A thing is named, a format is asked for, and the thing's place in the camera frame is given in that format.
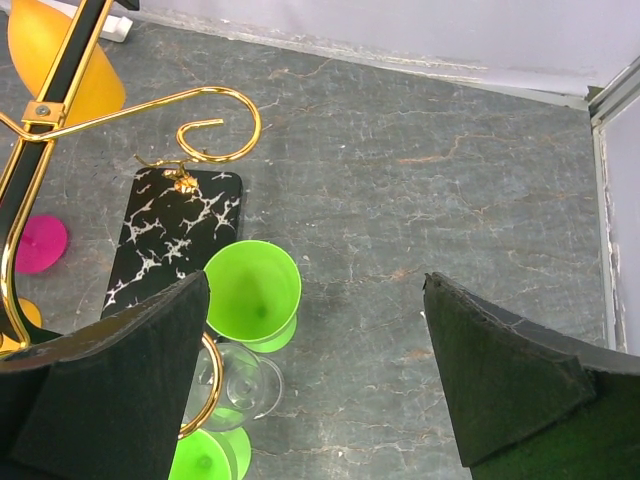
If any green goblet front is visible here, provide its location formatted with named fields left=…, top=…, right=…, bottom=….
left=169, top=406, right=253, bottom=480

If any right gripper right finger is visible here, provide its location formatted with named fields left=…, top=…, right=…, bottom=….
left=423, top=273, right=639, bottom=479

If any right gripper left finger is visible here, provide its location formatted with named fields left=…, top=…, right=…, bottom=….
left=1, top=272, right=210, bottom=479

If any magenta goblet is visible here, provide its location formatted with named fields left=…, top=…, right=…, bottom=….
left=15, top=215, right=69, bottom=274

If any green goblet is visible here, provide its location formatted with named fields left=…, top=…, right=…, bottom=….
left=169, top=406, right=253, bottom=480
left=204, top=240, right=302, bottom=354

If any green goblet rear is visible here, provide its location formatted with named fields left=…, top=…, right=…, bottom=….
left=204, top=240, right=302, bottom=354

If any gold wine glass rack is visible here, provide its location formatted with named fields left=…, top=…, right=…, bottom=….
left=1, top=1, right=242, bottom=439

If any orange goblet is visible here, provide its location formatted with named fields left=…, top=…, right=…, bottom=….
left=7, top=1, right=126, bottom=126
left=0, top=297, right=44, bottom=351

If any clear wine glass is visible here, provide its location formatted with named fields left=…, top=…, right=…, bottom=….
left=183, top=343, right=284, bottom=432

